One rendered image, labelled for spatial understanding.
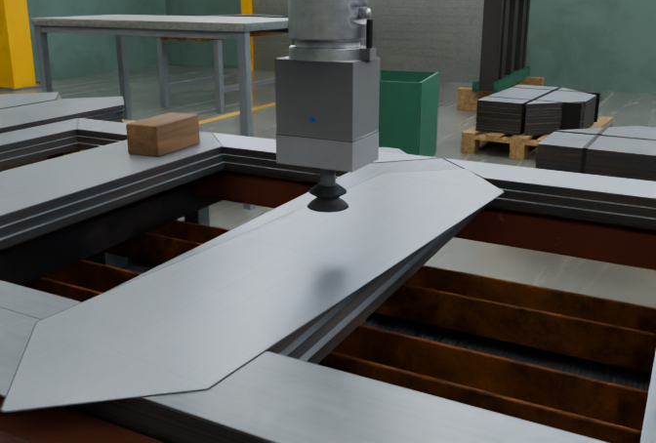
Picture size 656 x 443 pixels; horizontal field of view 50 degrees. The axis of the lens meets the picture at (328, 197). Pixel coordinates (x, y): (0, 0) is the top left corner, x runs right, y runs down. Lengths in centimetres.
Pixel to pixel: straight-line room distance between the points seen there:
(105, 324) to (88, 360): 6
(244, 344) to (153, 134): 65
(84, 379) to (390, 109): 394
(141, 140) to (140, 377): 69
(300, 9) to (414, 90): 367
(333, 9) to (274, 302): 27
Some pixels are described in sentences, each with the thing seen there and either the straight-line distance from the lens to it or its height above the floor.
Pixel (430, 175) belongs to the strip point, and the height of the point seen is 85.
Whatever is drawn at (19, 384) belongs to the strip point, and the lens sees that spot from 53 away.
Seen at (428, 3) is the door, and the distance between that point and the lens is 922.
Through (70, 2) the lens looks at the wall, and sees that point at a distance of 1012.
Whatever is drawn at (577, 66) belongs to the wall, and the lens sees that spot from 882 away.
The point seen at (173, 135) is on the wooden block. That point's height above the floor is 88.
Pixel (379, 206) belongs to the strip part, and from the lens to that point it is 86.
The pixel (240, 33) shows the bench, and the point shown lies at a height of 90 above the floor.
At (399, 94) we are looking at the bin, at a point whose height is 50.
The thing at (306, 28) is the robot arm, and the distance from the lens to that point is 67.
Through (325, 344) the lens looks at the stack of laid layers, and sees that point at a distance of 59.
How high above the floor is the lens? 110
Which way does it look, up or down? 16 degrees down
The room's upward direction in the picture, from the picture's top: straight up
